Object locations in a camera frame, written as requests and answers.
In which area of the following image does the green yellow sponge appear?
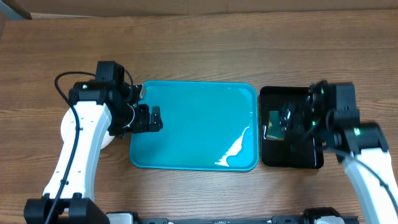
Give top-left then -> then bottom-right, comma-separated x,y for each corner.
265,111 -> 285,141

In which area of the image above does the white plate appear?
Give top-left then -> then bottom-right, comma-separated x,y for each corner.
60,109 -> 114,149

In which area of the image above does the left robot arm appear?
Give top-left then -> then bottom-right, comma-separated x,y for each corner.
24,61 -> 163,224

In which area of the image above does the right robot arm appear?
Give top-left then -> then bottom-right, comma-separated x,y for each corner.
279,80 -> 397,223

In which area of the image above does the black rectangular tray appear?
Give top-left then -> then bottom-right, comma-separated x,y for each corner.
259,86 -> 324,169

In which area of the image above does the teal plastic tray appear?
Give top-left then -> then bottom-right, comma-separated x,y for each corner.
129,80 -> 259,172

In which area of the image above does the dark object top left corner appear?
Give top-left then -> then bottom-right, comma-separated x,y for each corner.
1,0 -> 32,20

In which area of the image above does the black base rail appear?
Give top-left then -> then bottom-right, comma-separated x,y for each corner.
105,211 -> 360,224

